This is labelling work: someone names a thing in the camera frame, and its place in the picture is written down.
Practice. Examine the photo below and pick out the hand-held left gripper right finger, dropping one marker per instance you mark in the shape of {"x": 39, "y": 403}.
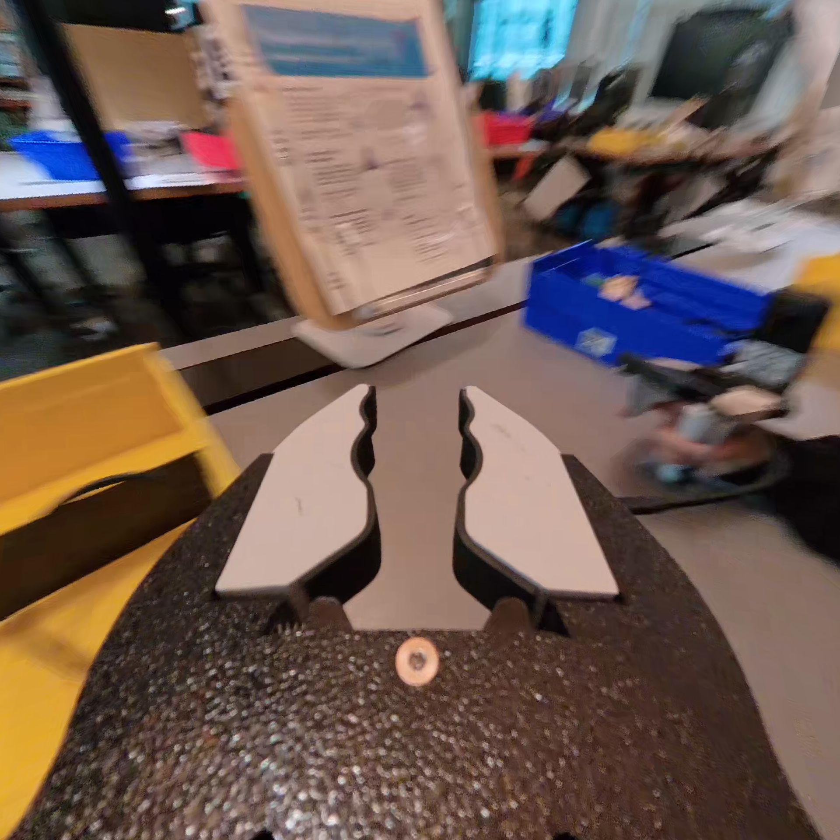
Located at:
{"x": 531, "y": 512}

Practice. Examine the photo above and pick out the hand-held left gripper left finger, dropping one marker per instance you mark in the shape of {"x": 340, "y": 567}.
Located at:
{"x": 315, "y": 499}

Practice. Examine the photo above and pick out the blue plastic bin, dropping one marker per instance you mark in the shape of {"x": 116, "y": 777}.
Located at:
{"x": 656, "y": 328}

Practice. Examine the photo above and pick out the yellow plastic bin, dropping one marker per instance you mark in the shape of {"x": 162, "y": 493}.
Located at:
{"x": 820, "y": 275}
{"x": 79, "y": 407}

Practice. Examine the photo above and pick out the person's right forearm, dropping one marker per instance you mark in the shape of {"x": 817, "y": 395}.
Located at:
{"x": 814, "y": 499}

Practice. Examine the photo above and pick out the person's right hand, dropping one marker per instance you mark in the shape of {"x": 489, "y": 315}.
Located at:
{"x": 709, "y": 453}

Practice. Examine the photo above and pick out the wooden document stand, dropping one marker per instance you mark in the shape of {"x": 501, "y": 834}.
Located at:
{"x": 407, "y": 334}

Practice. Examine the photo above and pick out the small yellow parts bin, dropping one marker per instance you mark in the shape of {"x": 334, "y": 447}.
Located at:
{"x": 620, "y": 141}

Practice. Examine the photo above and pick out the large black monitor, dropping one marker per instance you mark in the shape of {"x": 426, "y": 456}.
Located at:
{"x": 722, "y": 59}

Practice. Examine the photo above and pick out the printed paper sheets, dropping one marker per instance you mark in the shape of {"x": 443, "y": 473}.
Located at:
{"x": 367, "y": 184}

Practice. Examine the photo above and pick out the red plastic bin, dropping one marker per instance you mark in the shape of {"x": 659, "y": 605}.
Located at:
{"x": 210, "y": 149}
{"x": 505, "y": 128}

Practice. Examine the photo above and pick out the black metal pole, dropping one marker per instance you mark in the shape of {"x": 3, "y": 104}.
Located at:
{"x": 98, "y": 170}

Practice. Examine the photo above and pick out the blue storage bin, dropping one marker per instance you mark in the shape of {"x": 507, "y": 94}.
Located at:
{"x": 65, "y": 154}

